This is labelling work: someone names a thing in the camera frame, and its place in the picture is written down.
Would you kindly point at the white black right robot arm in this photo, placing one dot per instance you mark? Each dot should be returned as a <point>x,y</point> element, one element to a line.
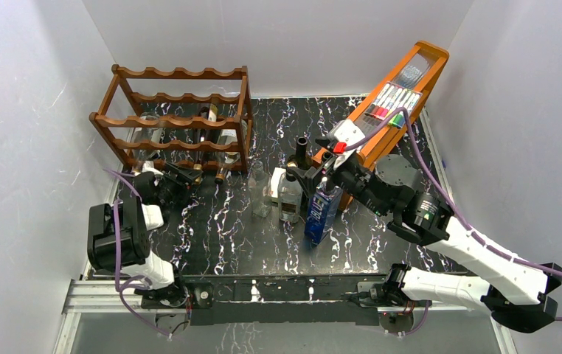
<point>514,295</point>

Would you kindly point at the gold capped bottle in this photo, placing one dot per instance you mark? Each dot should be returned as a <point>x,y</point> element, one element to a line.
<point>209,112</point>

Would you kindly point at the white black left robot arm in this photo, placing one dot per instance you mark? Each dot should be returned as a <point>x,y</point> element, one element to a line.
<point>119,237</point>

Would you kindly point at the brown wooden wine rack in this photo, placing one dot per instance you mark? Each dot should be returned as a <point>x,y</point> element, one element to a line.
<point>241,121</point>

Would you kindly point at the pack of coloured markers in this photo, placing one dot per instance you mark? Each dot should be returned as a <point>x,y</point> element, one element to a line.
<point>391,97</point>

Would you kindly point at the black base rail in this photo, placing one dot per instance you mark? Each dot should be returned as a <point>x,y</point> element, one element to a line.
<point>286,298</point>

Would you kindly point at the orange wooden display rack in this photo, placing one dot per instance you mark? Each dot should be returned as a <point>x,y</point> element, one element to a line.
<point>408,85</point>

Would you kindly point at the blue bottle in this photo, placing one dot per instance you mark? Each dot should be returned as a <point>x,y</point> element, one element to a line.
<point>322,209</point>

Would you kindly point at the dark labelled wine bottle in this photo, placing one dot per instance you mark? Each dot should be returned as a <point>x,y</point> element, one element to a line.
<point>326,156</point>

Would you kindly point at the dark green wine bottle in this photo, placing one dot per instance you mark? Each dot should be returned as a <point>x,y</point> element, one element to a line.
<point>300,157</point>

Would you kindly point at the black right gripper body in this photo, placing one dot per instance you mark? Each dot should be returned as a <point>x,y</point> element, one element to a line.
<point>353,178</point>

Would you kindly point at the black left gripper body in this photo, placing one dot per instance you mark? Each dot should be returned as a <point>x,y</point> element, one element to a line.
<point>170,191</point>

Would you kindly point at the clear whisky bottle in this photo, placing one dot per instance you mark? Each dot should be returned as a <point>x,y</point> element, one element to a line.
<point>289,197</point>

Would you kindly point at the clear shelf bottle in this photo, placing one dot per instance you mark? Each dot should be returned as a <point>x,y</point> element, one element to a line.
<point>259,189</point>

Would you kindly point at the white red small box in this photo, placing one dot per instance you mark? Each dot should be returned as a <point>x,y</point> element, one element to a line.
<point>276,178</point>

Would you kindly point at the clear lower bottle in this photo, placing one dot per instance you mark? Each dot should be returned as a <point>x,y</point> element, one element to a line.
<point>226,159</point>

